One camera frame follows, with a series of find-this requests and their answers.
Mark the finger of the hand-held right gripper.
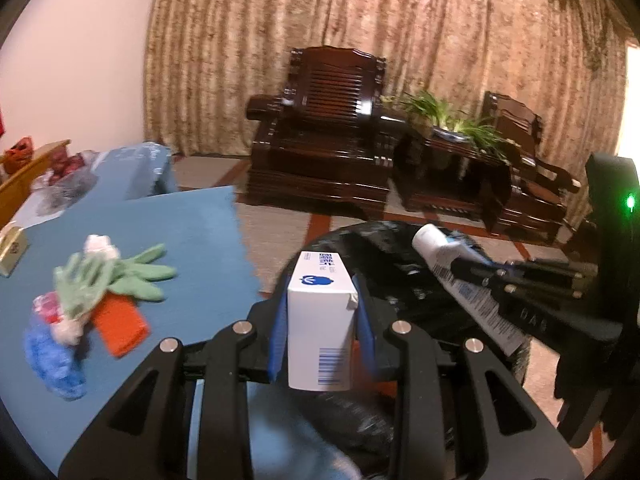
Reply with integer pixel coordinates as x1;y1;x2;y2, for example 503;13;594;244
449;258;596;303
506;257;598;281

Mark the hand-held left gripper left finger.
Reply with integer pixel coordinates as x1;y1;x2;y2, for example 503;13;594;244
59;287;291;480

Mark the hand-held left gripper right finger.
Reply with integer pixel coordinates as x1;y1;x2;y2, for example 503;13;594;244
350;275;586;480

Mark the white toothpaste tube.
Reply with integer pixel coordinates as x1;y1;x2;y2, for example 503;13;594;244
411;223;528;356

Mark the white box with blue print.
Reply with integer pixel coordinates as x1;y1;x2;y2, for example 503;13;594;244
286;251;358;392

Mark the black trash bag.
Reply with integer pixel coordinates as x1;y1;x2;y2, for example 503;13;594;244
252;220;532;480

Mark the orange packet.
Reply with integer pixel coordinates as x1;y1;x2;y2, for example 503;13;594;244
89;296;151;358

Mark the green rubber glove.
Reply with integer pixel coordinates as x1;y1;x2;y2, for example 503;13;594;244
54;243;178;321

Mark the pink plastic wrapper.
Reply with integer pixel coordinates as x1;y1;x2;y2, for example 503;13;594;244
31;291;66;325

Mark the dark wooden side table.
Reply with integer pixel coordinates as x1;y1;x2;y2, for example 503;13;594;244
395;127;516;221

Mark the blue tablecloth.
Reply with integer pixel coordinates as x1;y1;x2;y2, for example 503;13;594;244
10;142;178;231
0;186;263;480

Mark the green potted plant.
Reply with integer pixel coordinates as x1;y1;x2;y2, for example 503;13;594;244
450;117;511;161
392;89;461;131

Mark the dark wooden armchair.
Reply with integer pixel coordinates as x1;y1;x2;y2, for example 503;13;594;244
246;46;406;216
482;91;583;246

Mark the white crumpled tissue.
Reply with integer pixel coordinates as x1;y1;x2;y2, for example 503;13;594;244
82;234;121;261

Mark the blue fluffy cloth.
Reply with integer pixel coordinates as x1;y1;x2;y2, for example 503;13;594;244
23;317;88;401

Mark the beige patterned curtain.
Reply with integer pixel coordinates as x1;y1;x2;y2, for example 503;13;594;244
144;0;636;221

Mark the glass fruit bowl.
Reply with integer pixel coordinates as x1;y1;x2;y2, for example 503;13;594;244
32;150;101;211

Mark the tissue box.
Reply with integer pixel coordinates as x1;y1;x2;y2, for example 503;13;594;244
0;226;30;277

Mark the light wooden cabinet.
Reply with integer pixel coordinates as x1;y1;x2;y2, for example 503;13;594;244
0;140;71;228

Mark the red woven basket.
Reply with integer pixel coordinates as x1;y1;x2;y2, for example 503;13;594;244
2;136;35;168

